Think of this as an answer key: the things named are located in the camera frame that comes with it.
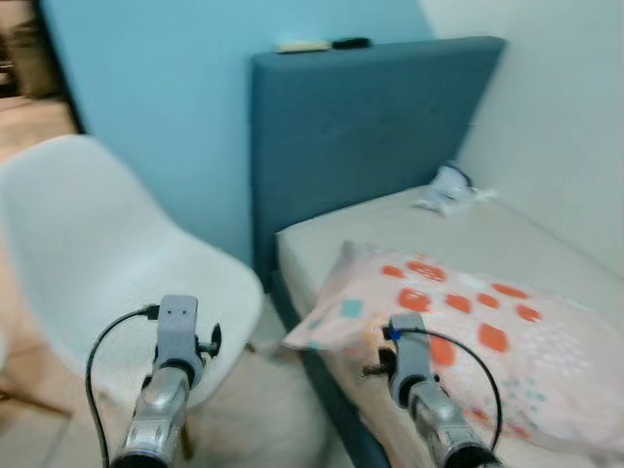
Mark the pink pillow with orange patches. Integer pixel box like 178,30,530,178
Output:
283,242,624,459

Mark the white plastic shell chair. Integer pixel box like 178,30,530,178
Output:
0,135,265,459

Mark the flat cream object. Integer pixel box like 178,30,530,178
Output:
275,40,332,54

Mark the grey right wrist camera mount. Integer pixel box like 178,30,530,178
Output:
388,314,432,383

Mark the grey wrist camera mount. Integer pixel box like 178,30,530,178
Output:
388,314,432,383
156,295,201,367

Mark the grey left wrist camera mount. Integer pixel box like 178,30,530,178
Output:
156,295,201,367

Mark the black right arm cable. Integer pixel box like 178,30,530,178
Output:
385,327,504,449

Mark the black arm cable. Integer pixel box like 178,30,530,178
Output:
86,305,160,468
385,327,504,449

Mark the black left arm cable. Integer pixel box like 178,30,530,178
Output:
86,305,160,468

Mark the blue upholstered bed frame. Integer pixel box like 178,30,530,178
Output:
250,37,506,468

